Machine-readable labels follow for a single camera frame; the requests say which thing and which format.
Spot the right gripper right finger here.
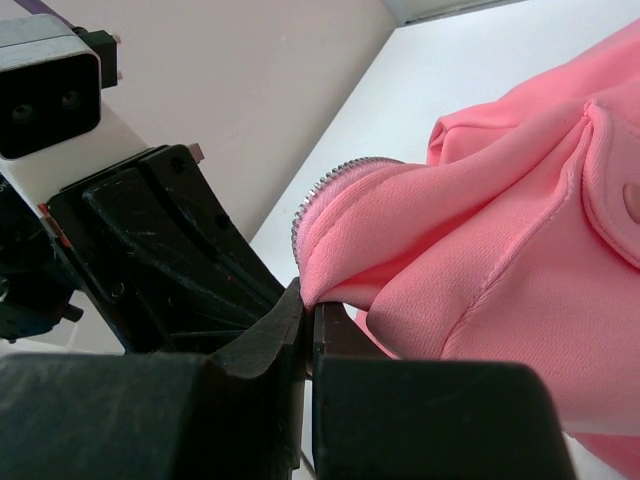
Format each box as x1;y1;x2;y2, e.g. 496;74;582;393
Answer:
312;303;575;479

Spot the pink zip jacket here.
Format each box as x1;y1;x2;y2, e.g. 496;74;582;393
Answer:
292;23;639;479

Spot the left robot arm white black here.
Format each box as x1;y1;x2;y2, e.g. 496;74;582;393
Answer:
1;145;283;354

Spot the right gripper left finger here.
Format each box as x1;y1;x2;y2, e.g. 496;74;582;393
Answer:
1;280;304;479

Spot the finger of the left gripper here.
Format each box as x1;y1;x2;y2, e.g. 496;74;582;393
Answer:
82;167;284;350

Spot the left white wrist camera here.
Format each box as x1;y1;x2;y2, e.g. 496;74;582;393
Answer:
1;14;147;212

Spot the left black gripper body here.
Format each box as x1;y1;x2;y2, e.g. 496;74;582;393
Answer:
0;142;236;356

